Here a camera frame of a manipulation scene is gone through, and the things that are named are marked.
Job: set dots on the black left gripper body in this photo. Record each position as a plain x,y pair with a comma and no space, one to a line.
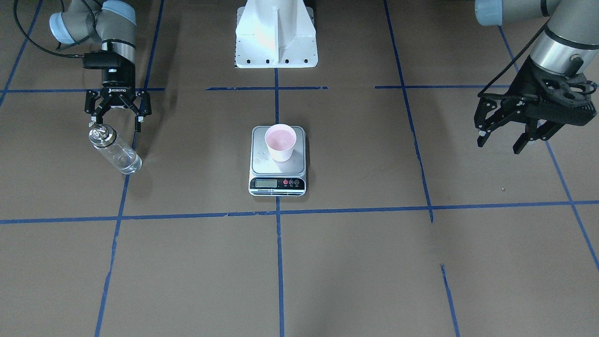
520,82

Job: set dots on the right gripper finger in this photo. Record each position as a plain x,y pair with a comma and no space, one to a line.
96,105
141,107

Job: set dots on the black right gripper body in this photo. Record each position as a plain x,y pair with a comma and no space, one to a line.
118,84

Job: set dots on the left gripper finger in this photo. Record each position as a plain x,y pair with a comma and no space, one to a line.
495,111
535,131

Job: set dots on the clear glass sauce bottle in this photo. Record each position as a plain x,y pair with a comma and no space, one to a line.
114,148

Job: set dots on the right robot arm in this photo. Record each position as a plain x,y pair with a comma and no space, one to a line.
110,24

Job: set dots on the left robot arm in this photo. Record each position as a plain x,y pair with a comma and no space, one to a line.
571,29

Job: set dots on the silver digital kitchen scale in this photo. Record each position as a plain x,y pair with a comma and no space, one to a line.
268,177

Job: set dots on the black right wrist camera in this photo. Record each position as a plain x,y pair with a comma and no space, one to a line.
102,60

